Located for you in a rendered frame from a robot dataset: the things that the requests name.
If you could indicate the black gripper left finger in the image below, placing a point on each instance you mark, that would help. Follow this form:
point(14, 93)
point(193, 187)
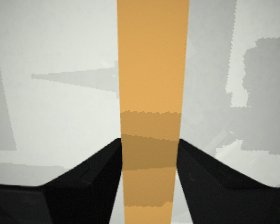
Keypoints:
point(83, 195)

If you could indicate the orange bar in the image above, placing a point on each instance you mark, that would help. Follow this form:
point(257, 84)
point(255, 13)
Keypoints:
point(152, 40)

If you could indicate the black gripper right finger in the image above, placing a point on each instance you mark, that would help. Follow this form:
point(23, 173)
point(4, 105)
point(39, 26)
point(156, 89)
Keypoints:
point(217, 194)

